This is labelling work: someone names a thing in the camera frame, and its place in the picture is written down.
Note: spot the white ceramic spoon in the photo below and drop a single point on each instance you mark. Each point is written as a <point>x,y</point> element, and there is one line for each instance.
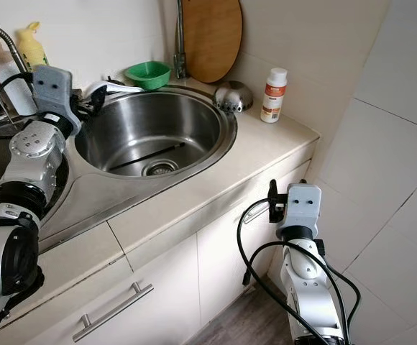
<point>118,88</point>

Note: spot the black chopstick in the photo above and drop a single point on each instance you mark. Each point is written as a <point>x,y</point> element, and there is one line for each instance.
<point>145,157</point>

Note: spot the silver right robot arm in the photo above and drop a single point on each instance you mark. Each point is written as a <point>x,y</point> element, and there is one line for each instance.
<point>309,287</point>

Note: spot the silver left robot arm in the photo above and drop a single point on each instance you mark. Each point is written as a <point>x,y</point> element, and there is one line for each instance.
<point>29,215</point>

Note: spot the cream kitchen cabinet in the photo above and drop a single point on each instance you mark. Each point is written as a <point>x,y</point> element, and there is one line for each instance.
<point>165,287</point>

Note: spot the green plastic bowl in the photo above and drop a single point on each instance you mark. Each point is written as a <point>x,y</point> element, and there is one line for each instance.
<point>147,73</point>

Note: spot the yellow plastic bottle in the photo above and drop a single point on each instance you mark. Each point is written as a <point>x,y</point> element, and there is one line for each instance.
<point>34,47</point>

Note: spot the white pump soap bottle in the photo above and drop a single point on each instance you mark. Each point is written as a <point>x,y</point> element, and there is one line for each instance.
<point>11,80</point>

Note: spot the stainless steel sink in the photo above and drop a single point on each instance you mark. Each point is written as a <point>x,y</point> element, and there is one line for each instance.
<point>180,122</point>

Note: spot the steel gooseneck faucet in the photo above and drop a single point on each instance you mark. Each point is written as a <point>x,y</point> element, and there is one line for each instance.
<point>7,39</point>

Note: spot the white bottle orange label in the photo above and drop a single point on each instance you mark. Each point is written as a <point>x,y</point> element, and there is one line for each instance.
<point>275,97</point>

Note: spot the steel dome sink strainer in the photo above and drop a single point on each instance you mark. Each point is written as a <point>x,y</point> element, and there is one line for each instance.
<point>234,97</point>

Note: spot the round wooden cutting board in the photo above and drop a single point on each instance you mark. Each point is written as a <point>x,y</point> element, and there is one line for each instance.
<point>208,39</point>

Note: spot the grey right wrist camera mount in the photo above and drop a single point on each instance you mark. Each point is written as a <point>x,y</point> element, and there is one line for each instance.
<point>302,208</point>

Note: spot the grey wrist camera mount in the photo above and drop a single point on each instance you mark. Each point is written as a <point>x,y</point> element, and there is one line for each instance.
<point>57,93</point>
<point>302,208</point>

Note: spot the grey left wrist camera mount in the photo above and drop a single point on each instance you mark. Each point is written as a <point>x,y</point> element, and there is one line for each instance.
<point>57,93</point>

